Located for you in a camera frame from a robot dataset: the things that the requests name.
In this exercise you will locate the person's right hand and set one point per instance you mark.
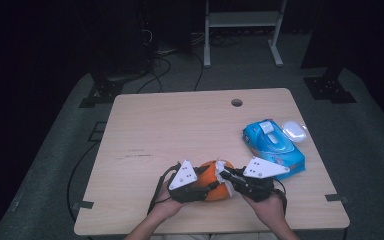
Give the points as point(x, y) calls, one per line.
point(270, 210)

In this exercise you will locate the white wet wipe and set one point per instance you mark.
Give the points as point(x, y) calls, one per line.
point(220, 168)

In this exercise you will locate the dark equipment cabinet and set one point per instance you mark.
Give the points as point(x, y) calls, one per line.
point(123, 33)

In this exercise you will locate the white metal stand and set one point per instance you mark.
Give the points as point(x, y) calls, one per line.
point(243, 18)

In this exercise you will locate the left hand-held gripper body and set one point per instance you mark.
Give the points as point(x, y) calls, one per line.
point(184, 178)

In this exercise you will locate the blue wet wipes pack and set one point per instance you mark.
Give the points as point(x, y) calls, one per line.
point(273, 146)

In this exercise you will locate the person's left hand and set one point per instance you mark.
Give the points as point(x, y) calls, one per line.
point(166, 206)

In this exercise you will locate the grey tape strip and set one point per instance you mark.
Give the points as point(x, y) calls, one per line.
point(83, 204)
point(336, 197)

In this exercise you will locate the orange plush toy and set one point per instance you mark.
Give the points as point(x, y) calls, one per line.
point(210, 176)

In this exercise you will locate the black stand base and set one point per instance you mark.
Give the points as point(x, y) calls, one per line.
point(330, 88)
point(103, 91)

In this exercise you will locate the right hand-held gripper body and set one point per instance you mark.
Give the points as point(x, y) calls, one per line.
point(260, 186)

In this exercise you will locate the white oval pack lid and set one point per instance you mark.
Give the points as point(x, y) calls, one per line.
point(295, 130)

